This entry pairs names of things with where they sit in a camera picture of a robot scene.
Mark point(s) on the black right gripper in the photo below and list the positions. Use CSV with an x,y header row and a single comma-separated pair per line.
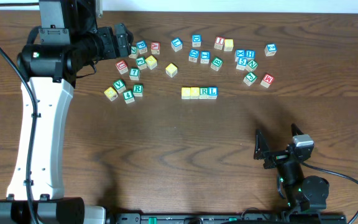
x,y
279,156

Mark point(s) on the red U block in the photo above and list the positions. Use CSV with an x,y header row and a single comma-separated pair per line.
x,y
122,67

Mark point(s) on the green 7 block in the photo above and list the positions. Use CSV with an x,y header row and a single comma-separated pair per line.
x,y
134,74

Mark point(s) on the blue L block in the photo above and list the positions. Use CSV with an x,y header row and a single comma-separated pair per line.
x,y
212,92

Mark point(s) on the green B block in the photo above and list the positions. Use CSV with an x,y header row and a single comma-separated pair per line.
x,y
216,63

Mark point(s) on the green V block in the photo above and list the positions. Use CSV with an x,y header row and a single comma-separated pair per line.
x,y
119,86

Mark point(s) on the blue U block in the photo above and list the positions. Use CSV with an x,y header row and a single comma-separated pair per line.
x,y
176,44

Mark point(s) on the green j block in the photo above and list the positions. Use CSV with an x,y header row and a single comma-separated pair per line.
x,y
250,78
141,63

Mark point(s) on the blue D block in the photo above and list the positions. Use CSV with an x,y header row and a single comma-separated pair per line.
x,y
196,40

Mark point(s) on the yellow K block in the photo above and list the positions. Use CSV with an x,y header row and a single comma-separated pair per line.
x,y
151,62

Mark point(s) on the red M block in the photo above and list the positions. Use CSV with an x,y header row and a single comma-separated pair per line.
x,y
267,80

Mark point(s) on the green Z block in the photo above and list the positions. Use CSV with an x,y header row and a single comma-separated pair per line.
x,y
134,52

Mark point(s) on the blue T block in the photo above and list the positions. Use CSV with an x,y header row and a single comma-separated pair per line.
x,y
205,57

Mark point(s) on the blue H block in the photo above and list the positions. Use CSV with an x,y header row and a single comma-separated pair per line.
x,y
250,54

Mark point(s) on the plain yellow block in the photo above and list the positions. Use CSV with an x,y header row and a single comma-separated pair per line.
x,y
228,45

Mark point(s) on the yellow S block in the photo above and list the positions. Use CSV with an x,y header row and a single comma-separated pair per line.
x,y
171,70

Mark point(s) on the yellow C block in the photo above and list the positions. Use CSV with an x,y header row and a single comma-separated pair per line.
x,y
185,93

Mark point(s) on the green 4 block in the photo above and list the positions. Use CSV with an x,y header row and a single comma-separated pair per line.
x,y
128,96

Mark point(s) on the blue 5 block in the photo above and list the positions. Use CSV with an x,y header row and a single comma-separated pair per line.
x,y
241,63

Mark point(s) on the yellow block far left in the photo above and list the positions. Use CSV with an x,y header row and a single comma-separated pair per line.
x,y
111,93

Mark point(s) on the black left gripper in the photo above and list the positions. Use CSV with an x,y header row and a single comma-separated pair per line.
x,y
122,42

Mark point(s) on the green J block left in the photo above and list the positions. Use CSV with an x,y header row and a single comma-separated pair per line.
x,y
141,63

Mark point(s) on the green N block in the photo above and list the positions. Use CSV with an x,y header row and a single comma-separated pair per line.
x,y
251,65

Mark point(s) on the red A block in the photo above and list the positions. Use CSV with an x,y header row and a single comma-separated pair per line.
x,y
155,48

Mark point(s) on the blue X block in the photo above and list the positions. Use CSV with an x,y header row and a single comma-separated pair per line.
x,y
240,53

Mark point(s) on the yellow O block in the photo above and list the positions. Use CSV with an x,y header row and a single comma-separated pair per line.
x,y
195,92

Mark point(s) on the green r block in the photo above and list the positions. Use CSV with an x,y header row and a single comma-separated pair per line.
x,y
204,93
138,90

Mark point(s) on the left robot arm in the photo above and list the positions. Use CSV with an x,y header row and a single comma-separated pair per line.
x,y
48,67

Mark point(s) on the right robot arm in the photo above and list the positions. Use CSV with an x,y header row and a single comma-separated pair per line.
x,y
304,194

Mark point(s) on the red I block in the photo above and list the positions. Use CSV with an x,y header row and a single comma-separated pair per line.
x,y
219,43

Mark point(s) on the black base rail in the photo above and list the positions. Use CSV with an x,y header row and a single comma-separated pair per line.
x,y
251,216

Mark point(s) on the blue P block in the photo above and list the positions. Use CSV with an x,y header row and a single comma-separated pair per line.
x,y
142,47

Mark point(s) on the blue 2 block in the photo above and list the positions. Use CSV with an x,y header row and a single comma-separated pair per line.
x,y
270,50

